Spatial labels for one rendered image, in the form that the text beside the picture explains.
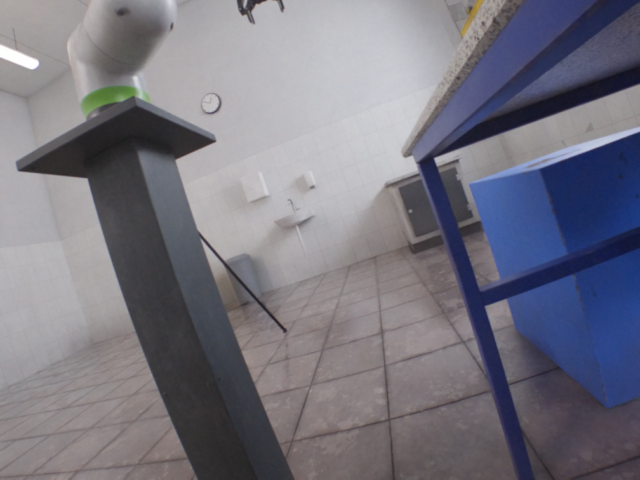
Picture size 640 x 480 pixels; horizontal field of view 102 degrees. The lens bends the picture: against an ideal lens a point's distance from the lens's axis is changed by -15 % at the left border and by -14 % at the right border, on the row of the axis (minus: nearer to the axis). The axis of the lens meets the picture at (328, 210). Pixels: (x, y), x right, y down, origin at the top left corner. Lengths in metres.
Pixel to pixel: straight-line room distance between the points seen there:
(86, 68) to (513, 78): 0.67
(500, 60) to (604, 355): 0.80
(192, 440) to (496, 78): 0.68
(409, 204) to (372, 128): 1.25
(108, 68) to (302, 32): 4.08
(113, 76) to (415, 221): 2.95
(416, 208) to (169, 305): 2.89
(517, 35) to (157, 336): 0.61
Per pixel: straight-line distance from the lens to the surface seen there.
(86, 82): 0.70
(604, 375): 0.96
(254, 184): 4.07
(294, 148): 4.09
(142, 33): 0.62
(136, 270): 0.60
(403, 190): 3.23
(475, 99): 0.28
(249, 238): 4.24
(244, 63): 4.71
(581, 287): 0.85
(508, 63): 0.22
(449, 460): 0.94
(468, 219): 3.40
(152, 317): 0.60
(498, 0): 0.21
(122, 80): 0.68
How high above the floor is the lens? 0.65
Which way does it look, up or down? 2 degrees up
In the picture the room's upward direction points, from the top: 20 degrees counter-clockwise
